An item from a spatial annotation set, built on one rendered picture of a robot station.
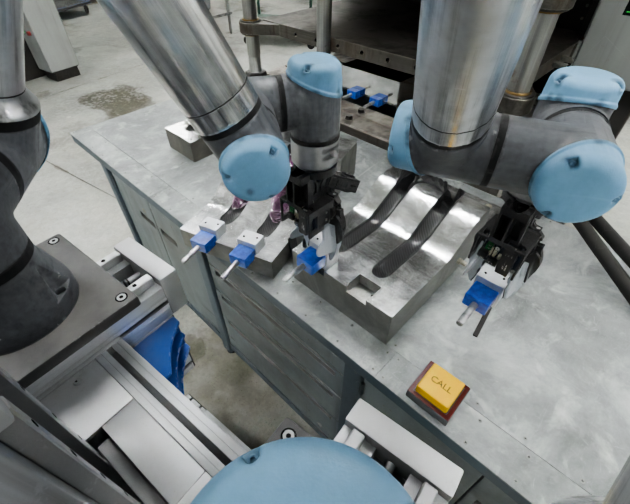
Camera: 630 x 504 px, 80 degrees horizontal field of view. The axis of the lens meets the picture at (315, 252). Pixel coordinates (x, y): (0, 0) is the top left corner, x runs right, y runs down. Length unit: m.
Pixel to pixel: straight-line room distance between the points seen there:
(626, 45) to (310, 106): 0.93
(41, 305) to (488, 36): 0.54
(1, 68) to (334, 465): 0.52
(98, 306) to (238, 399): 1.09
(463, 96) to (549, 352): 0.64
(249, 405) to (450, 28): 1.47
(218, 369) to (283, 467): 1.51
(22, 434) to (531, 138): 0.47
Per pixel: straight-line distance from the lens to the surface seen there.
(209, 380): 1.68
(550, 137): 0.43
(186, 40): 0.37
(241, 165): 0.40
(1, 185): 0.56
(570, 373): 0.87
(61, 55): 5.03
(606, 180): 0.41
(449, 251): 0.85
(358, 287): 0.77
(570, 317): 0.96
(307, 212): 0.61
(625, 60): 1.30
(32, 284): 0.57
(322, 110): 0.54
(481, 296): 0.71
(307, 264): 0.73
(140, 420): 0.58
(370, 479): 0.19
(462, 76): 0.31
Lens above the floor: 1.45
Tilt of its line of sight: 44 degrees down
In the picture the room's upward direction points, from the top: straight up
